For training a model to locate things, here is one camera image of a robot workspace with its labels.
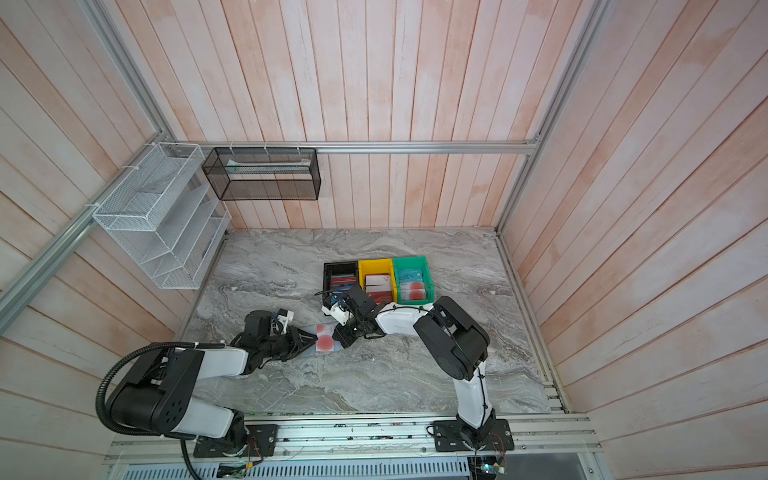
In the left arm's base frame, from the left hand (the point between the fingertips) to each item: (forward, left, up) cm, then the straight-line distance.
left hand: (317, 343), depth 88 cm
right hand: (+3, -5, -2) cm, 6 cm away
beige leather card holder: (-2, +1, -1) cm, 2 cm away
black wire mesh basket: (+53, +22, +24) cm, 62 cm away
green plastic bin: (+29, -29, +3) cm, 41 cm away
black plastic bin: (+23, -5, +7) cm, 25 cm away
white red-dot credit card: (+1, -2, -1) cm, 3 cm away
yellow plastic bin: (+27, -17, +2) cm, 33 cm away
